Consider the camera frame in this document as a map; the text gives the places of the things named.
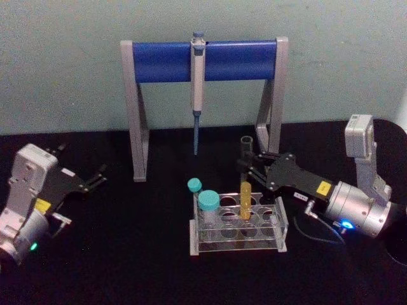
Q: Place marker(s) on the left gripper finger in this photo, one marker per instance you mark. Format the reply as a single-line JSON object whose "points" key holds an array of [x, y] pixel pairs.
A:
{"points": [[58, 149], [95, 179]]}

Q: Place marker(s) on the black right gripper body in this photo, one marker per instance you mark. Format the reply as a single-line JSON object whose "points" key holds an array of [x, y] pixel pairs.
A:
{"points": [[295, 178]]}

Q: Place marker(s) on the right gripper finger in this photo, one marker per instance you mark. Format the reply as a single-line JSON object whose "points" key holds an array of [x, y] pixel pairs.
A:
{"points": [[265, 156], [257, 178]]}

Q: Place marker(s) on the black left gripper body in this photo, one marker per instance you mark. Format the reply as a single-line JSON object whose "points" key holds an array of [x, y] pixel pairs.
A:
{"points": [[63, 182]]}

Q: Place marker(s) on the tube with yellow liquid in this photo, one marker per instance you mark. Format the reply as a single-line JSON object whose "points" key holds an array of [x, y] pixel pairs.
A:
{"points": [[245, 200]]}

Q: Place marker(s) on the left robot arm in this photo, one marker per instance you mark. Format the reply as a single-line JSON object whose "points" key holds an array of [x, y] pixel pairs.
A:
{"points": [[19, 228]]}

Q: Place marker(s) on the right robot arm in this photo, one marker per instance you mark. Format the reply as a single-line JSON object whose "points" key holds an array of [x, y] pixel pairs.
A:
{"points": [[349, 203]]}

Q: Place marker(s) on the large teal capped tube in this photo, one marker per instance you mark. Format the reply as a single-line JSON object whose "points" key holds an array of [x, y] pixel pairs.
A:
{"points": [[209, 199]]}

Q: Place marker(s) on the clear acrylic tube rack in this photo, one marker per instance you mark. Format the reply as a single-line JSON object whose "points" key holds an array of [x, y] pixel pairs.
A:
{"points": [[283, 229]]}

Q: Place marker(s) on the small teal capped tube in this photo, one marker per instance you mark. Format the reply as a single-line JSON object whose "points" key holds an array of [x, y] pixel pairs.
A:
{"points": [[194, 185]]}

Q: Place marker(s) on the black table cloth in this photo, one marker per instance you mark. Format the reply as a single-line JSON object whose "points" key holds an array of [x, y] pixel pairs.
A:
{"points": [[127, 254]]}

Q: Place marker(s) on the white and blue pipette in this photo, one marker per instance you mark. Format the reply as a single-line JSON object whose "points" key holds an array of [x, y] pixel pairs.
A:
{"points": [[197, 79]]}

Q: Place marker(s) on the grey stand with blue bar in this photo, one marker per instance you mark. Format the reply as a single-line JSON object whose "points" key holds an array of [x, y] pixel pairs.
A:
{"points": [[165, 62]]}

